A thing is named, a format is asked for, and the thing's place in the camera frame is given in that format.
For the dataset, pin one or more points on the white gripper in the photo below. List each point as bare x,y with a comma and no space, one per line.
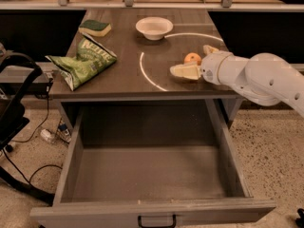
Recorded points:
211,66

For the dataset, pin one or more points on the orange fruit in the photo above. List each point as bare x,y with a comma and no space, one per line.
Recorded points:
192,57

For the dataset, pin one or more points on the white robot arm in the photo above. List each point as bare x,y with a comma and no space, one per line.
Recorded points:
264,79

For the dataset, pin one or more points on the grey open drawer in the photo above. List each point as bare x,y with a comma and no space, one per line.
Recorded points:
130,159

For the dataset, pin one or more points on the white ceramic bowl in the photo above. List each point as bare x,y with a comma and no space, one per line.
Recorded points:
154,28

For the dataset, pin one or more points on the grey wooden cabinet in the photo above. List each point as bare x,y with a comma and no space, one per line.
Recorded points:
142,69

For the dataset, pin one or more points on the green chip bag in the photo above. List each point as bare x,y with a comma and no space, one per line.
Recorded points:
91,59

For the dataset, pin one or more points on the green yellow sponge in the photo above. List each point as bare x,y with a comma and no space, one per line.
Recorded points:
95,28

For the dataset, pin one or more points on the white power adapter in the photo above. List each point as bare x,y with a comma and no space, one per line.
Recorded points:
47,136

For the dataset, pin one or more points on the black object floor corner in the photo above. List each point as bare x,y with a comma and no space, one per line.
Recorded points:
300,220

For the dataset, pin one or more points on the black chair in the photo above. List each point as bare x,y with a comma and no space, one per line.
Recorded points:
12,120

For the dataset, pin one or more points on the black drawer handle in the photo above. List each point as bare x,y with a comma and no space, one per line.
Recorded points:
157,221

